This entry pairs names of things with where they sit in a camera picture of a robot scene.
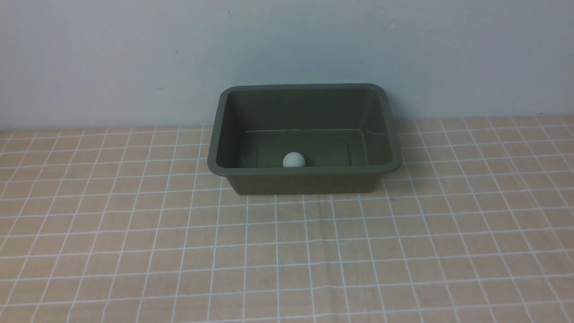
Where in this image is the olive green plastic bin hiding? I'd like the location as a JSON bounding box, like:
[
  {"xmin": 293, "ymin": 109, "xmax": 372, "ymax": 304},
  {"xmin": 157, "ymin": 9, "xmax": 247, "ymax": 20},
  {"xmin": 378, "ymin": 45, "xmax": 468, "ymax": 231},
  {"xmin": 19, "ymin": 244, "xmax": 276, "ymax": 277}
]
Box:
[{"xmin": 207, "ymin": 83, "xmax": 403, "ymax": 196}]

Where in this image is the white table-tennis ball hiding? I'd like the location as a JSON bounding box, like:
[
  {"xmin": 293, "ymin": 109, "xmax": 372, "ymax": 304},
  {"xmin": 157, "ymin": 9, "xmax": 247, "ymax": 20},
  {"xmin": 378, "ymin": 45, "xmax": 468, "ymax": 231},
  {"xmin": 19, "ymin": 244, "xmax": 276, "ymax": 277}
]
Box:
[{"xmin": 282, "ymin": 152, "xmax": 306, "ymax": 168}]

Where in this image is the beige checkered tablecloth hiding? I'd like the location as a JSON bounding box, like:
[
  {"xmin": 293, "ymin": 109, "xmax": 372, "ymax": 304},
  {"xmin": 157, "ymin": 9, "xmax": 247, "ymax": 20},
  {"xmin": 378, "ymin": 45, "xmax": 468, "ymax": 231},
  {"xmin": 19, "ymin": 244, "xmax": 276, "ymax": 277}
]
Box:
[{"xmin": 0, "ymin": 116, "xmax": 574, "ymax": 323}]

